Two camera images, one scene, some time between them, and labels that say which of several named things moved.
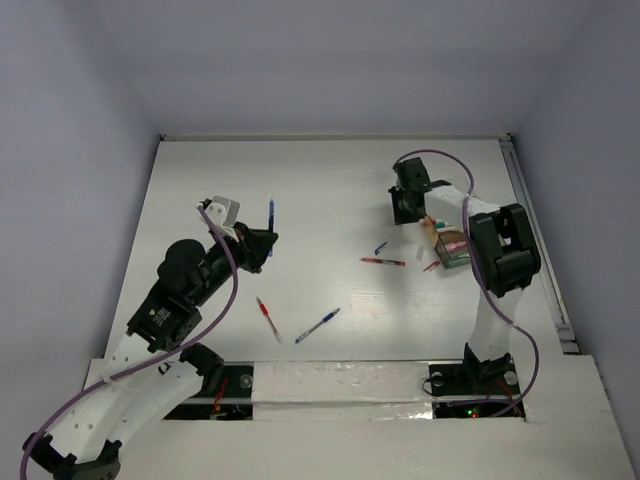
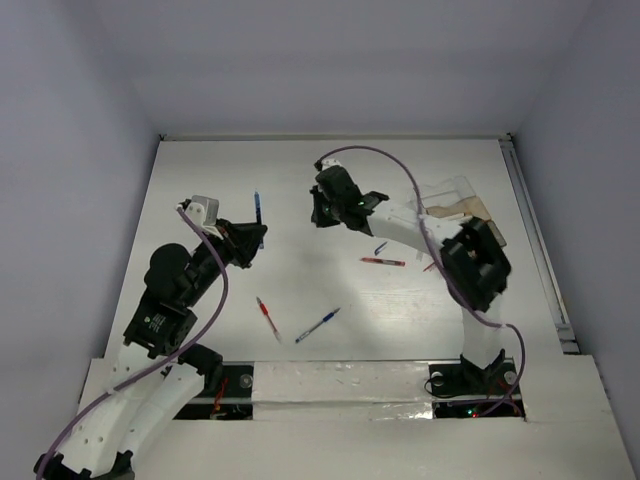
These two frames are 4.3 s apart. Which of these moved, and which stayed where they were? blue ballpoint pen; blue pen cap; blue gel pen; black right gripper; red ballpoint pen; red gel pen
Moved: black right gripper; blue gel pen
Stayed: blue ballpoint pen; blue pen cap; red ballpoint pen; red gel pen
